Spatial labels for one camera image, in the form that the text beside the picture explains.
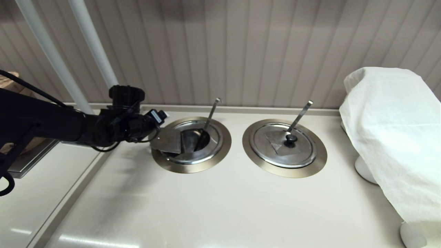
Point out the steel steamer tray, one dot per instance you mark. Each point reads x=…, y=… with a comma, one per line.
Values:
x=31, y=162

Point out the grey white slanted pole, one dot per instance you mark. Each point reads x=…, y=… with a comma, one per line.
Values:
x=52, y=51
x=97, y=44

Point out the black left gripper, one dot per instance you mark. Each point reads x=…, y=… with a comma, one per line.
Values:
x=131, y=124

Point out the white ceramic cup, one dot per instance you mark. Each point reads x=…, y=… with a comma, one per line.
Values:
x=411, y=237
x=365, y=170

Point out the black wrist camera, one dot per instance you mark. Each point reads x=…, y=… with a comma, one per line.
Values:
x=126, y=95

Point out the bamboo steamer basket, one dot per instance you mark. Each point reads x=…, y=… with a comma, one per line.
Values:
x=12, y=146

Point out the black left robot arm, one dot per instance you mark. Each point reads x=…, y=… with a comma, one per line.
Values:
x=41, y=120

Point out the white cloth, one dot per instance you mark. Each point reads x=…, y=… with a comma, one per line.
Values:
x=389, y=131

